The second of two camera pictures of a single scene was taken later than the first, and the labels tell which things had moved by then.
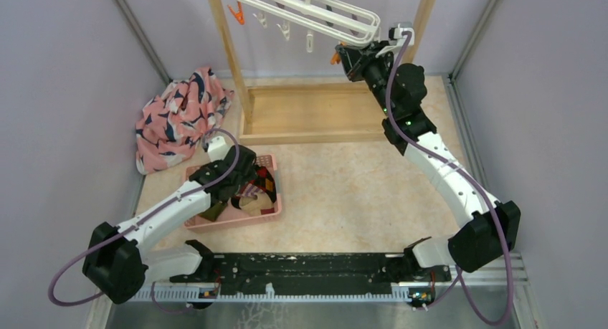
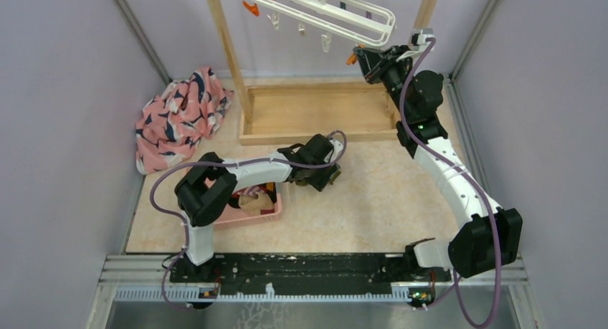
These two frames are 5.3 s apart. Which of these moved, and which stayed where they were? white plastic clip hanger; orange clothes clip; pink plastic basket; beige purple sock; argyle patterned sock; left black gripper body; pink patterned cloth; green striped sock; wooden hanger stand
Moved: orange clothes clip; left black gripper body; white plastic clip hanger; green striped sock
Stayed: argyle patterned sock; wooden hanger stand; beige purple sock; pink patterned cloth; pink plastic basket
